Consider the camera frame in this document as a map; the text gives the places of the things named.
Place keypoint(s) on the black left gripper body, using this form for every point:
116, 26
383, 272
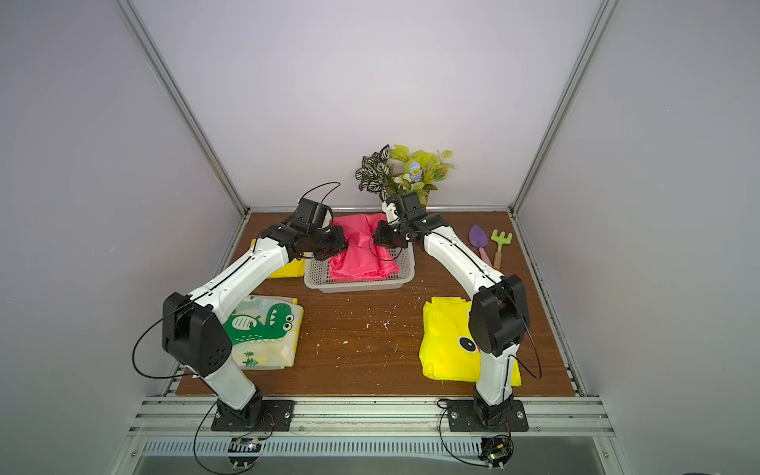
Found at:
318, 238

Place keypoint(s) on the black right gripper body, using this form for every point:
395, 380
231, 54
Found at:
385, 235

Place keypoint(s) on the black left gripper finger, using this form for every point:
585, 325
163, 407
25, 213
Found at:
322, 253
337, 238

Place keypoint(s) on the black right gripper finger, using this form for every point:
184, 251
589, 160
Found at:
384, 241
381, 229

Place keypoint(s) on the pink raincoat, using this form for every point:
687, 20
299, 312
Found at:
362, 260

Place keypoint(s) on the green dinosaur print raincoat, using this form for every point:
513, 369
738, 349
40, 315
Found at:
264, 331

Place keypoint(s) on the yellow duck face raincoat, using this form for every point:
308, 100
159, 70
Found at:
448, 351

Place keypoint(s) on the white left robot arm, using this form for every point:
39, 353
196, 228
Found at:
192, 327

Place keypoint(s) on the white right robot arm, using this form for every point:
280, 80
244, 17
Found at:
498, 318

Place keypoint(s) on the white perforated plastic basket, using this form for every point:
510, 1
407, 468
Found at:
317, 275

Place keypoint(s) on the plain yellow folded raincoat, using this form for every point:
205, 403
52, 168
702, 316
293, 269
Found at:
285, 267

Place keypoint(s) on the artificial potted plant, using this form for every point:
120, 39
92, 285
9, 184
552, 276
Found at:
395, 170

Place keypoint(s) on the purple toy trowel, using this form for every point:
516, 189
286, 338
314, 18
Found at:
479, 240

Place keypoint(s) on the green toy rake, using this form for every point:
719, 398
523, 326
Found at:
501, 239

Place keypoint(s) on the left controller board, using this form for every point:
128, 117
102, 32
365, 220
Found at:
243, 453

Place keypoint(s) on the controller board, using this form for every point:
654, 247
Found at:
496, 451
243, 453

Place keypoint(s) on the right controller board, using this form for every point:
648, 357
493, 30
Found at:
496, 451

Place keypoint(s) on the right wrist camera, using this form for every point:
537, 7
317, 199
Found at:
390, 210

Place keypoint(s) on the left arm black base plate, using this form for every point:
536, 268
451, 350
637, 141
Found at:
257, 415

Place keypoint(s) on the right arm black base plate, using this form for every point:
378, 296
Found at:
468, 416

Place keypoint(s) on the aluminium front rail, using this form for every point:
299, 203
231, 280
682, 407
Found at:
375, 415

